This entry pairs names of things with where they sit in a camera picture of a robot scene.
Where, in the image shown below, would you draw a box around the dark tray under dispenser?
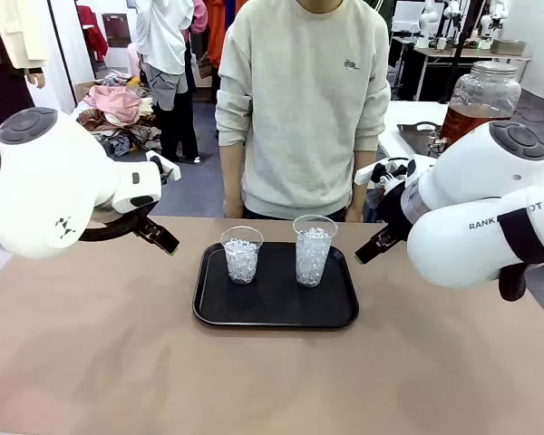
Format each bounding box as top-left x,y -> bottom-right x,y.
396,121 -> 445,159

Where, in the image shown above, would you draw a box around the person in grey sweatshirt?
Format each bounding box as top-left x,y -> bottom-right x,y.
214,0 -> 392,222

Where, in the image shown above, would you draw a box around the background work table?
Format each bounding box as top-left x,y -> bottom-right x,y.
392,34 -> 534,103

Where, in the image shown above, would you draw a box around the white side table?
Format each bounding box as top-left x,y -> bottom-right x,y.
376,100 -> 451,160

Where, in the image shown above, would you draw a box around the mannequin white shirt grey shorts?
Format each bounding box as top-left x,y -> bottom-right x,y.
133,0 -> 201,165

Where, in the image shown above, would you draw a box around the hanging pink garment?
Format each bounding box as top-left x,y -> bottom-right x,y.
188,0 -> 209,35

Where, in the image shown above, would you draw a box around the person in orange top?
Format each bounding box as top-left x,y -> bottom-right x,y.
206,0 -> 250,70

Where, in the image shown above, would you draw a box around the grey metal box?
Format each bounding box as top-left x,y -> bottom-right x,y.
490,38 -> 527,57

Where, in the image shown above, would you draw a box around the black plastic serving tray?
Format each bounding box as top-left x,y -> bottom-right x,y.
192,241 -> 360,331

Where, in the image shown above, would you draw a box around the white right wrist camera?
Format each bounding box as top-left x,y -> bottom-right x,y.
354,157 -> 419,188

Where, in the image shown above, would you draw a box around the dark wall panel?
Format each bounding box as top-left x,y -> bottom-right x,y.
101,13 -> 132,49

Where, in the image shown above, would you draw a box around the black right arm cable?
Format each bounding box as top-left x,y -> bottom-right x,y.
497,208 -> 544,303

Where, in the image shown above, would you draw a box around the mannequin cream jacket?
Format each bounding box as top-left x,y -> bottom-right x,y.
0,0 -> 51,146

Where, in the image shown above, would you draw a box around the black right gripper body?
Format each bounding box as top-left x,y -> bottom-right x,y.
378,183 -> 413,238

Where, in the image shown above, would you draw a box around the black slanted pole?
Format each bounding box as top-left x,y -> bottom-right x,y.
438,0 -> 487,104

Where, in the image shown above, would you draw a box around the tall clear iced cup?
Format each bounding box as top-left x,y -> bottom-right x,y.
292,214 -> 339,288

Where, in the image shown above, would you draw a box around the person's left forearm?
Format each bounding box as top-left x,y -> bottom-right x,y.
349,148 -> 379,208

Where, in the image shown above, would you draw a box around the hanging red garment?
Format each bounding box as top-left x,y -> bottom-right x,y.
75,5 -> 110,63

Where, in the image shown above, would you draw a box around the glass drink dispenser jar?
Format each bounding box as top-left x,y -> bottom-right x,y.
439,61 -> 522,145

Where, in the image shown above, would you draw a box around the pile of mixed clothes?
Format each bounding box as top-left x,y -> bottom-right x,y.
73,73 -> 163,158

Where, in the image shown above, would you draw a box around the person's right forearm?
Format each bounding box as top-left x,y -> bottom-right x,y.
219,142 -> 247,205

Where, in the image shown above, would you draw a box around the short clear iced cup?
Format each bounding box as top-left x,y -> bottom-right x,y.
220,225 -> 265,285

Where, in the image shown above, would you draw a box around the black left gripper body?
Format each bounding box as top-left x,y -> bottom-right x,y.
126,204 -> 158,227

